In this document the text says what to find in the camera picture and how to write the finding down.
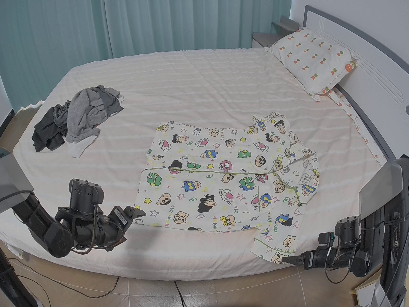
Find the white printed pyjama top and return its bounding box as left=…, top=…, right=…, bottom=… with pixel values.
left=134, top=112, right=321, bottom=265

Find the black cable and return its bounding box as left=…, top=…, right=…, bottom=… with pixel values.
left=6, top=258, right=120, bottom=300
left=70, top=246, right=96, bottom=256
left=324, top=265, right=352, bottom=284
left=173, top=280, right=192, bottom=307

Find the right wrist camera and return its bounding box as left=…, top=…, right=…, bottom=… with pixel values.
left=318, top=232, right=336, bottom=246

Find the pale wooden frame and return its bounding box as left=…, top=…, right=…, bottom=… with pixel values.
left=354, top=280, right=384, bottom=307

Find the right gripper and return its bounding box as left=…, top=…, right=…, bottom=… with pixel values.
left=303, top=246, right=336, bottom=270

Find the pile of clothes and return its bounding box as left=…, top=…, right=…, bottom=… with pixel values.
left=31, top=87, right=124, bottom=158

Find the grey wooden bedside table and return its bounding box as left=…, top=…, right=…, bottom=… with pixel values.
left=252, top=15, right=301, bottom=49

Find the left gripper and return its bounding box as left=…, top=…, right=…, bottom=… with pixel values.
left=96, top=205, right=147, bottom=252

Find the bed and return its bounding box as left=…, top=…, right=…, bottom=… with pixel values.
left=0, top=5, right=409, bottom=282

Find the blue-green curtain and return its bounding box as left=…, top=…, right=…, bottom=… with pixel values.
left=0, top=0, right=293, bottom=114

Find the white printed pillow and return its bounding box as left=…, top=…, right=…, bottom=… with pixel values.
left=267, top=27, right=360, bottom=101

